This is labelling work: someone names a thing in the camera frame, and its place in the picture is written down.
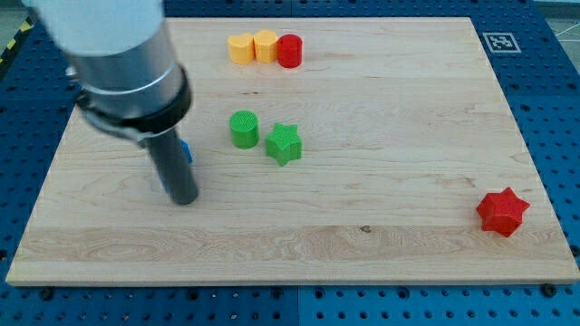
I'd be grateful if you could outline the green cylinder block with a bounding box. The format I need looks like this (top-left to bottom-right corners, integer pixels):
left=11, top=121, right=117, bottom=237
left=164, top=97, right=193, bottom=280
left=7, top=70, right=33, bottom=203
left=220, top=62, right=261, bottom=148
left=229, top=110, right=259, bottom=149

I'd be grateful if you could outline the red star block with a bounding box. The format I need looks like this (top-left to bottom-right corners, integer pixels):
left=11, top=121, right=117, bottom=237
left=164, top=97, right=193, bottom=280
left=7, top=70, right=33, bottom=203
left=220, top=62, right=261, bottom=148
left=476, top=187, right=531, bottom=237

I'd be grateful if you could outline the blue block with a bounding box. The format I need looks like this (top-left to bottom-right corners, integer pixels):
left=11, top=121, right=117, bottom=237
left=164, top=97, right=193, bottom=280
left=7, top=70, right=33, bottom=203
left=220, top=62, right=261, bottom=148
left=180, top=139, right=193, bottom=164

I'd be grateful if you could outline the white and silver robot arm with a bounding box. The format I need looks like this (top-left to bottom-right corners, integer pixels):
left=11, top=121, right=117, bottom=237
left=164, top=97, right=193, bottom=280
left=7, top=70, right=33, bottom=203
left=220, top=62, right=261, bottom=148
left=24, top=0, right=191, bottom=141

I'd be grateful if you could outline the green star block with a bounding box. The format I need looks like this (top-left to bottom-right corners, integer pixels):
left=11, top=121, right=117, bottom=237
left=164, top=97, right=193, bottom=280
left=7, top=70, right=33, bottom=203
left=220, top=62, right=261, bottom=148
left=266, top=122, right=303, bottom=167

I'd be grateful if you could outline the white fiducial marker tag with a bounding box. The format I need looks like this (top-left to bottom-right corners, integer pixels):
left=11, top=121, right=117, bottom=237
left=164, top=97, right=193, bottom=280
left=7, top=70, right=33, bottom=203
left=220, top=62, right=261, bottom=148
left=483, top=33, right=521, bottom=53

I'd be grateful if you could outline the yellow heart block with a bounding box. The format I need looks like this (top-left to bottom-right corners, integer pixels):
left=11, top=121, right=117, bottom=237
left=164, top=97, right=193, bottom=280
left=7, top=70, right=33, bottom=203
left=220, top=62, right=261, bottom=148
left=227, top=33, right=255, bottom=65

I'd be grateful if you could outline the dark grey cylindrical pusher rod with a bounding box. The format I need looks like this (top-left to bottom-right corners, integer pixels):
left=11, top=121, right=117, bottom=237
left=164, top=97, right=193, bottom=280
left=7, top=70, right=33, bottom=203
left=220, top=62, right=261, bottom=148
left=144, top=129, right=198, bottom=206

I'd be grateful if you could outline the light wooden board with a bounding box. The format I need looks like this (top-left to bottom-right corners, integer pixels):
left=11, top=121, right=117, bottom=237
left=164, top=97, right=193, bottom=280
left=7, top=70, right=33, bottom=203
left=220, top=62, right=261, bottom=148
left=6, top=17, right=579, bottom=287

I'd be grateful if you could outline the red cylinder block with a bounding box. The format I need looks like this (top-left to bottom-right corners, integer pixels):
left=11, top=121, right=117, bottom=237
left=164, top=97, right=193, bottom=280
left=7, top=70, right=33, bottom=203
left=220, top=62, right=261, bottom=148
left=277, top=34, right=303, bottom=69

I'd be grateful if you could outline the yellow hexagon block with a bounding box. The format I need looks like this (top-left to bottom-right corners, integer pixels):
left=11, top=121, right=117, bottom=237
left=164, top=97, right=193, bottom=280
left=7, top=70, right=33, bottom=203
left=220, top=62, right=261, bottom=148
left=253, top=30, right=278, bottom=63

